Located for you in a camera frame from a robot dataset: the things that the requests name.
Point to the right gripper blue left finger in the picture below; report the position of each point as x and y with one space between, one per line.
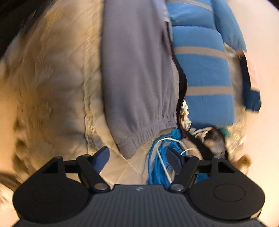
100 159

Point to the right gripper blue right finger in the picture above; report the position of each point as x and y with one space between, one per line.
175 160

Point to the blue-grey fleece sweatpants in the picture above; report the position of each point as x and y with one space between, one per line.
139 88

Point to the black bag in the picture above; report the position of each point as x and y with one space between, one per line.
208 143

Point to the blue striped pillow right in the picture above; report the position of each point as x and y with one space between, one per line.
200 52

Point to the quilted grey bedspread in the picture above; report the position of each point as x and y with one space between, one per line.
51 64

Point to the navy and pink folded cloth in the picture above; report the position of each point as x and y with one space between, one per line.
251 84

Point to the plain blue pillow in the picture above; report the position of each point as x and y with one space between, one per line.
227 25

